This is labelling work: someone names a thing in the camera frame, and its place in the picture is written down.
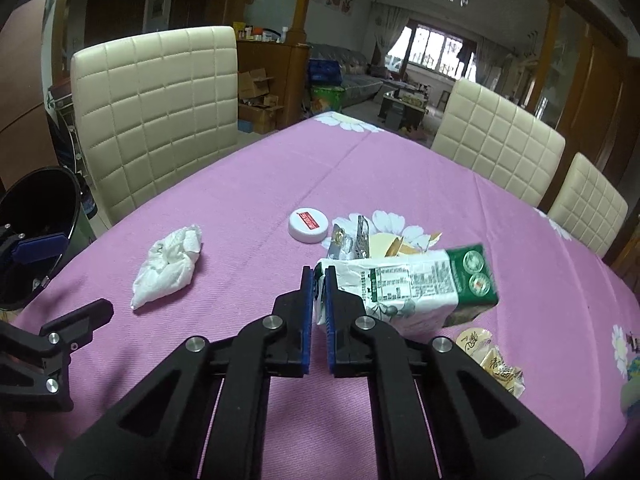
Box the cardboard box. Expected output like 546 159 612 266
239 95 285 133
237 69 275 106

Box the silver blister pack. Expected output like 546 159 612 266
322 215 373 261

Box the black trash bin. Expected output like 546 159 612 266
0 166 85 311

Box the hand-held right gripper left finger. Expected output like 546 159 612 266
54 266 317 480

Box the sheer curtain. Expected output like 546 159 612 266
372 2 408 66
475 35 501 86

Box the white cap with red label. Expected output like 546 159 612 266
288 207 328 244

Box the blue bag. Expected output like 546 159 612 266
307 58 343 86

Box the cream quilted dining chair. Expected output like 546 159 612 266
547 152 629 259
70 25 240 225
430 78 566 208

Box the grey sofa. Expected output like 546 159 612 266
306 42 396 106

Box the green bag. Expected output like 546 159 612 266
311 85 346 113

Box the crumpled white tissue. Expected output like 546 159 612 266
131 225 204 311

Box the cream crumpled wrapper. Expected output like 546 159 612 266
456 326 526 398

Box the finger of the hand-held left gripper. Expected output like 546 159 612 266
0 298 114 413
0 224 68 286

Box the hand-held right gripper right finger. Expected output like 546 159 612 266
321 266 586 480

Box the row of small bottles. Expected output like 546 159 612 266
232 22 290 43

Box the barred window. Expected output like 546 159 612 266
387 20 478 73

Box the green and white milk carton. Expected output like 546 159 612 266
312 243 500 343

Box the wooden cabinet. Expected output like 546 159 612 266
235 40 311 133

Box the coffee table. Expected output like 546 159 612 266
377 85 428 128

